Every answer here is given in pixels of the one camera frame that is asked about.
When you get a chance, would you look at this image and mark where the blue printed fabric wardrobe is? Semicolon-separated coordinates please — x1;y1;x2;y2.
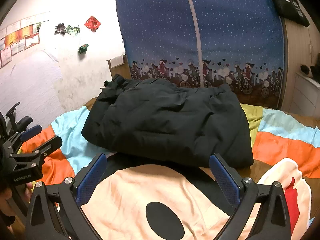
114;0;287;109

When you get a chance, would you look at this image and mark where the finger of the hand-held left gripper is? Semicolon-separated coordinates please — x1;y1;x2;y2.
10;136;63;167
4;124;43;155

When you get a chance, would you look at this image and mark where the row of wall certificates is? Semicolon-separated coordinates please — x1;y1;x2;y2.
0;12;50;68

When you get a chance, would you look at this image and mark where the wooden wardrobe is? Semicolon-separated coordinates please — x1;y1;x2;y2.
275;0;320;115

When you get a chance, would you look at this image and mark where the black and white plush toy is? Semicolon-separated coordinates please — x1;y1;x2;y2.
300;64;320;78

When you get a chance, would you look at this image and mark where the white paper sheet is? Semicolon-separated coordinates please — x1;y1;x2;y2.
111;56;125;68

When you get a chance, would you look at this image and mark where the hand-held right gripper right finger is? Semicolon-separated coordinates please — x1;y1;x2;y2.
209;154;292;240

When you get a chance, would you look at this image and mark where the colourful cartoon blanket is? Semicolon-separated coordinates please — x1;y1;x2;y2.
19;104;320;240

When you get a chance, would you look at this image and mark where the wooden chair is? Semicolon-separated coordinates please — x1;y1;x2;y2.
100;55;132;89

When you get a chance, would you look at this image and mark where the black padded jacket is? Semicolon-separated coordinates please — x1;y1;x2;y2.
82;74;254;168

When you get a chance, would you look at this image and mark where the black tote bag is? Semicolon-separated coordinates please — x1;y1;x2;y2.
270;0;310;27

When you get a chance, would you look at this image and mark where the red diamond wall decoration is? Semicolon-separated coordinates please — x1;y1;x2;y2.
84;16;102;33

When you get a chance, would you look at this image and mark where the person's left hand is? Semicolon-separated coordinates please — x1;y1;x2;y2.
0;181;33;217

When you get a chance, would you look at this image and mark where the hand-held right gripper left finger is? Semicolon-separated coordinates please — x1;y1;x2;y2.
25;153;108;240

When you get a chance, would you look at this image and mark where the cluster of wall photos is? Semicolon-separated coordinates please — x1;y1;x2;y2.
54;23;81;37

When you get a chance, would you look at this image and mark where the black office chair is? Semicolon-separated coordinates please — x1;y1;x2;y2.
0;102;33;140

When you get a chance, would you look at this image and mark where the white drawer cabinet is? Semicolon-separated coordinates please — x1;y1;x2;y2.
292;71;320;118

